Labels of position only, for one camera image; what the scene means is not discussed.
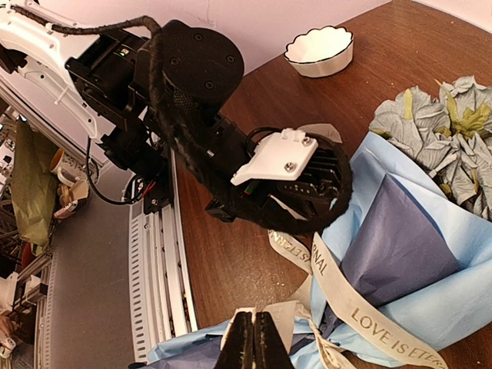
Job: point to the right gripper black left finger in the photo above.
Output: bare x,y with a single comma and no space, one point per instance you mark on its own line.
237,351

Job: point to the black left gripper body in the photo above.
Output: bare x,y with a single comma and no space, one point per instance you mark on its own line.
172,80

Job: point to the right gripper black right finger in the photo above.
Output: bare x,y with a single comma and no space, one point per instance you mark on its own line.
269,350

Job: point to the cream printed ribbon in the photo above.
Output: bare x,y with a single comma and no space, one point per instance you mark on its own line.
375,264

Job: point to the blue wrapping paper sheet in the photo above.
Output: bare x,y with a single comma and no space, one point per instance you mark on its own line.
461,304

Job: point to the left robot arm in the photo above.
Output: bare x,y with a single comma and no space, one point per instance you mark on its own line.
34,44

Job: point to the white scalloped dish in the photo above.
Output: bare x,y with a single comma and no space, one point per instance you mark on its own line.
321,52

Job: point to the front aluminium rail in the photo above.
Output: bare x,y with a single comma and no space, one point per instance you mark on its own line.
161,301

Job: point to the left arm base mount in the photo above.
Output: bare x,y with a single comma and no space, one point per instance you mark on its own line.
153,194

